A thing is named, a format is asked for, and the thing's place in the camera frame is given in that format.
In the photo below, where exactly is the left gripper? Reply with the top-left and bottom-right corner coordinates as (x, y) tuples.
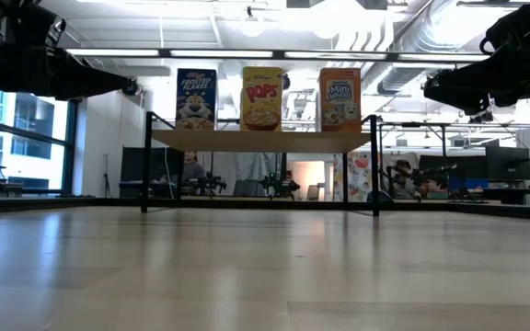
(0, 0), (131, 102)

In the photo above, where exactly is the blue Frosted Flakes cereal box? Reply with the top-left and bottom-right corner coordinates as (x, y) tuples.
(175, 68), (218, 131)

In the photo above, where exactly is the orange Mini Wheats cereal box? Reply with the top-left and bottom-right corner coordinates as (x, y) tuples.
(317, 67), (363, 134)

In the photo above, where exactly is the yellow Pops cereal box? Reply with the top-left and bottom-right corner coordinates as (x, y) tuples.
(240, 65), (285, 132)

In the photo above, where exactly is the large glass window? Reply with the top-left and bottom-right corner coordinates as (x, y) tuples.
(0, 86), (82, 197)

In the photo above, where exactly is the black computer monitor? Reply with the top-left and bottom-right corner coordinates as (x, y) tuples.
(484, 145), (530, 182)

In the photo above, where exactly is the person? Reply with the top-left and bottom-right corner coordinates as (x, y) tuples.
(391, 158), (448, 200)
(161, 151), (207, 185)

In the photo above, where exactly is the black screen panel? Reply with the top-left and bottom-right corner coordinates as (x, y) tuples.
(118, 145), (201, 200)

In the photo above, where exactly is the cartoon print banner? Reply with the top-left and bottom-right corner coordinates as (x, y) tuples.
(332, 151), (386, 203)

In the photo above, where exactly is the long ceiling light strip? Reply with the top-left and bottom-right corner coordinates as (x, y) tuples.
(64, 45), (491, 64)

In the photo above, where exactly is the white cloth cover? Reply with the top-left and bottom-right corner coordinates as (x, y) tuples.
(235, 152), (284, 197)

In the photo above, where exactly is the black workstation frame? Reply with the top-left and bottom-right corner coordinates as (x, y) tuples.
(377, 120), (530, 203)

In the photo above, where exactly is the silver ceiling duct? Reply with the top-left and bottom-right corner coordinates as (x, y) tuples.
(328, 0), (478, 96)

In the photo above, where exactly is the black metal table frame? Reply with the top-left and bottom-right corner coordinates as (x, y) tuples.
(0, 195), (530, 223)

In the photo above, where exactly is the wooden shelf with black frame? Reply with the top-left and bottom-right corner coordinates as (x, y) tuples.
(139, 110), (381, 218)

